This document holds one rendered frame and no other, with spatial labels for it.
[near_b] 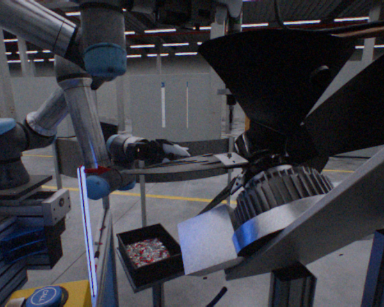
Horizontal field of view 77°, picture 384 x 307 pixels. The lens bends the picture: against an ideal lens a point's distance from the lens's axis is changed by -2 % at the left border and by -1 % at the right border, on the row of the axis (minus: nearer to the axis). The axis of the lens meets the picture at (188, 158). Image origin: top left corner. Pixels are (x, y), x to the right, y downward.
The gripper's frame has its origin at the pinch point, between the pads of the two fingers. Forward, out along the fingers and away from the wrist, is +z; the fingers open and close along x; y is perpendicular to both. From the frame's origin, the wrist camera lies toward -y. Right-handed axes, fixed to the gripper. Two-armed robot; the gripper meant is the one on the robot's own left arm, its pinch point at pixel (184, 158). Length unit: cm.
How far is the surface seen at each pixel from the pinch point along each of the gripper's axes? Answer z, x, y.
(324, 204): 36.4, -0.4, -14.3
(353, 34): 34.8, -26.2, -0.5
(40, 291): 8.9, 13.8, -38.7
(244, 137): 13.1, -7.1, 7.8
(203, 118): -341, -23, 483
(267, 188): 24.4, 2.3, -2.3
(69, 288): 10.1, 14.5, -35.5
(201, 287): -46, 109, 87
